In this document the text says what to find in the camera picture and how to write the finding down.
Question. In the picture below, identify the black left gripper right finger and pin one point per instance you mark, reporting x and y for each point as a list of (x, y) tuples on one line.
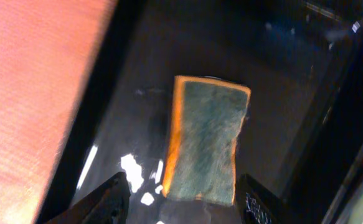
[(257, 205)]

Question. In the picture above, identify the round black tray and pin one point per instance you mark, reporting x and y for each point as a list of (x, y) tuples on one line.
[(347, 206)]

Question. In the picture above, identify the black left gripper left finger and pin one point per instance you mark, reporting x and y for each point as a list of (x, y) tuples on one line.
[(108, 203)]

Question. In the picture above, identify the green and yellow sponge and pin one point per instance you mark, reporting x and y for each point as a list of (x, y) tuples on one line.
[(206, 120)]

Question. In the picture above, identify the black rectangular tray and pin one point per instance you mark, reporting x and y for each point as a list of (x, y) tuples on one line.
[(302, 61)]

